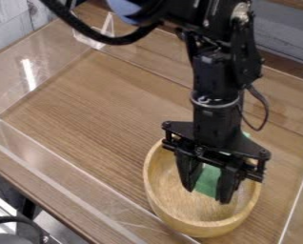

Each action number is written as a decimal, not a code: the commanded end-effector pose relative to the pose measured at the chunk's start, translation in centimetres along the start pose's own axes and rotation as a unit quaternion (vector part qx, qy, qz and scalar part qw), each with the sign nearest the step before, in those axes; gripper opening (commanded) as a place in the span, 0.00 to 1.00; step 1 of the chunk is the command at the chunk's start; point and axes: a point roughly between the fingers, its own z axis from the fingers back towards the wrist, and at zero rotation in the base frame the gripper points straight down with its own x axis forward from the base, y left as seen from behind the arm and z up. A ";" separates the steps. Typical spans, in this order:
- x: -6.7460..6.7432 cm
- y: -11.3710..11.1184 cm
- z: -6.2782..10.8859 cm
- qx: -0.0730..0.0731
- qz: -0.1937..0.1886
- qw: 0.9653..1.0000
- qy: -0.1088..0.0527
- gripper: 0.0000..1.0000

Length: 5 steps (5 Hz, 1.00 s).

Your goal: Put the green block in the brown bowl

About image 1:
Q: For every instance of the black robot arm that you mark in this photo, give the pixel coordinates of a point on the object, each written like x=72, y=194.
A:
x=216, y=31

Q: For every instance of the brown wooden bowl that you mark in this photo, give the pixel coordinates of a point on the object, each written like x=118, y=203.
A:
x=192, y=213

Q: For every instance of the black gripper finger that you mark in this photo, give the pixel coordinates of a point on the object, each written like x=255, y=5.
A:
x=231, y=177
x=190, y=169

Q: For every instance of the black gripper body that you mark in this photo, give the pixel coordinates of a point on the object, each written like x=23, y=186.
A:
x=214, y=139

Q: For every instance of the green rectangular block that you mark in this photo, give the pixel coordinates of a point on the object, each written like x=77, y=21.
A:
x=207, y=181

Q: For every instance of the clear acrylic tray wall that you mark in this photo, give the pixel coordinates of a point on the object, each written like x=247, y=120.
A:
x=102, y=215

